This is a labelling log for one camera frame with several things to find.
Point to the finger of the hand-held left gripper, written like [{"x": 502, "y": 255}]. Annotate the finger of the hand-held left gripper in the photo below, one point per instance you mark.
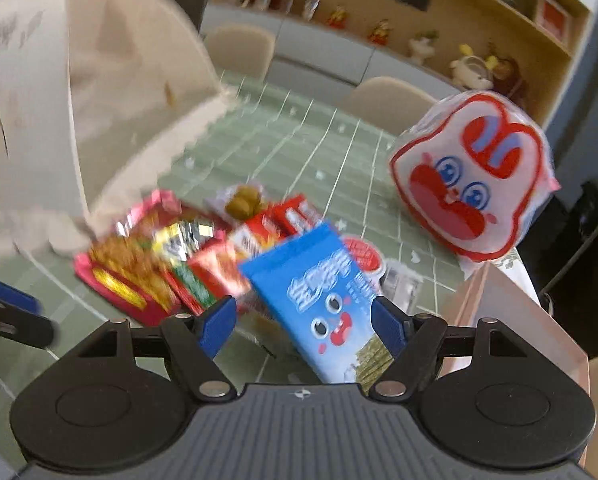
[{"x": 6, "y": 292}]

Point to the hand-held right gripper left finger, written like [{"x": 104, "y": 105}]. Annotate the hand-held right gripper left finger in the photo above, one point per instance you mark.
[{"x": 220, "y": 325}]

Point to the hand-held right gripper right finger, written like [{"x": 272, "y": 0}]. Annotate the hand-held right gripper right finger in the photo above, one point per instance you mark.
[{"x": 385, "y": 317}]

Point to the blue snack packet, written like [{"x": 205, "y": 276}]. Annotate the blue snack packet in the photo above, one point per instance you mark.
[{"x": 319, "y": 285}]

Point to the green olive packet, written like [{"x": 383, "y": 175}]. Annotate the green olive packet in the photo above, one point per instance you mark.
[{"x": 243, "y": 202}]

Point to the white paper bag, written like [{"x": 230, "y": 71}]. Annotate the white paper bag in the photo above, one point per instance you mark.
[{"x": 104, "y": 120}]

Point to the clear plastic wrapper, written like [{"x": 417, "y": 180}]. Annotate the clear plastic wrapper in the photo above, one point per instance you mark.
[{"x": 401, "y": 285}]

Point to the red foil snack packet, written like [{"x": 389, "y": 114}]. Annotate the red foil snack packet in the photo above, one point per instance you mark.
[{"x": 219, "y": 267}]

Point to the round red lid cup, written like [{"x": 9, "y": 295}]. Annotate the round red lid cup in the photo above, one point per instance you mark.
[{"x": 364, "y": 255}]

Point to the silver green snack packet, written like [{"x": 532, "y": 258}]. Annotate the silver green snack packet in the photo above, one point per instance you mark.
[{"x": 181, "y": 240}]

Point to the red orange snack packet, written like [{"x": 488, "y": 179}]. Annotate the red orange snack packet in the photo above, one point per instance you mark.
[{"x": 254, "y": 237}]

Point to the large red snack packet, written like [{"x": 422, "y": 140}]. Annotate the large red snack packet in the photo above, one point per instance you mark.
[{"x": 126, "y": 270}]

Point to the red white snack packet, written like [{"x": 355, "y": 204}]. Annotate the red white snack packet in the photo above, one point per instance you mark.
[{"x": 299, "y": 215}]

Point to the rabbit face snack bag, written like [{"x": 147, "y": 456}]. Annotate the rabbit face snack bag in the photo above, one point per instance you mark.
[{"x": 479, "y": 185}]

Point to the green checked tablecloth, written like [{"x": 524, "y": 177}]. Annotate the green checked tablecloth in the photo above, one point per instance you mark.
[{"x": 304, "y": 160}]

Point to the beige chair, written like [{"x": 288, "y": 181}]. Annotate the beige chair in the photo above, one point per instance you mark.
[
  {"x": 241, "y": 50},
  {"x": 389, "y": 102}
]

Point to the black furniture piece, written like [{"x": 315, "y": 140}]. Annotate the black furniture piece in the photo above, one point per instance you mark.
[{"x": 586, "y": 215}]

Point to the white yellow plush toy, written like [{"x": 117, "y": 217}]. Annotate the white yellow plush toy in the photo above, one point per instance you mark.
[{"x": 471, "y": 69}]

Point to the brown plush toy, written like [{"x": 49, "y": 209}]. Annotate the brown plush toy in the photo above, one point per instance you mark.
[{"x": 508, "y": 74}]

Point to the white figurine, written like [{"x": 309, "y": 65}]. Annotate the white figurine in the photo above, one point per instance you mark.
[{"x": 421, "y": 45}]

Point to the grey sideboard cabinet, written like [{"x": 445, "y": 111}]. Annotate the grey sideboard cabinet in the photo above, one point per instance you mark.
[{"x": 319, "y": 45}]

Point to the red figurine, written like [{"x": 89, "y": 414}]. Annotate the red figurine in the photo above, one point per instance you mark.
[
  {"x": 379, "y": 32},
  {"x": 336, "y": 17}
]

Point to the wooden wall shelf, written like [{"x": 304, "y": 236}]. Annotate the wooden wall shelf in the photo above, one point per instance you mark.
[{"x": 524, "y": 40}]

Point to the red picture frame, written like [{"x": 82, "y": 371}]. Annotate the red picture frame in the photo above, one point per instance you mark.
[{"x": 552, "y": 16}]

